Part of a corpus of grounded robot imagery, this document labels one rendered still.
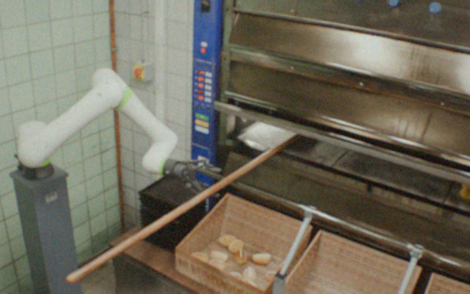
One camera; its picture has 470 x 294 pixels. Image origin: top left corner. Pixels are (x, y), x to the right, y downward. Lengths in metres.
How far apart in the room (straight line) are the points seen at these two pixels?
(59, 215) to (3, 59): 0.87
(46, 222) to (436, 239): 1.83
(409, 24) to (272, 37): 0.66
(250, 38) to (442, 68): 0.93
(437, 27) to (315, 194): 1.04
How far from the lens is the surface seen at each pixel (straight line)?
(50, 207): 2.32
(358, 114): 2.23
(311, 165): 2.43
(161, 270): 2.62
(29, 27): 2.71
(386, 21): 2.13
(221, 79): 2.57
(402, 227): 2.38
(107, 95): 1.95
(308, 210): 2.07
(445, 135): 2.15
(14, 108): 2.74
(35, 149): 2.03
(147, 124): 2.22
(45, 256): 2.43
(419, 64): 2.10
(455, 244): 2.37
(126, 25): 2.98
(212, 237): 2.78
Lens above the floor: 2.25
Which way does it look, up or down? 24 degrees down
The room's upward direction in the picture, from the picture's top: 3 degrees clockwise
